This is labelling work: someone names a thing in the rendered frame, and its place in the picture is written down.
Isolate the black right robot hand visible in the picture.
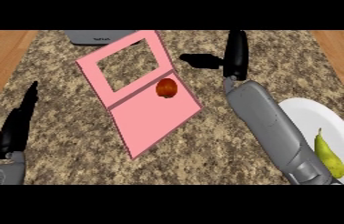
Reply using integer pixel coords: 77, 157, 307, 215
178, 29, 249, 82

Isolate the pink flat cardboard box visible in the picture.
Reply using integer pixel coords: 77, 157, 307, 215
75, 30, 203, 160

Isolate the white plate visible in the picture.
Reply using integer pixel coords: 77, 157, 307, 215
276, 97, 344, 185

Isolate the grey flat appliance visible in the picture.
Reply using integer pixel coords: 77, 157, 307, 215
63, 30, 141, 46

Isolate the green pear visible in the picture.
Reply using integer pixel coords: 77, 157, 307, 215
313, 127, 344, 179

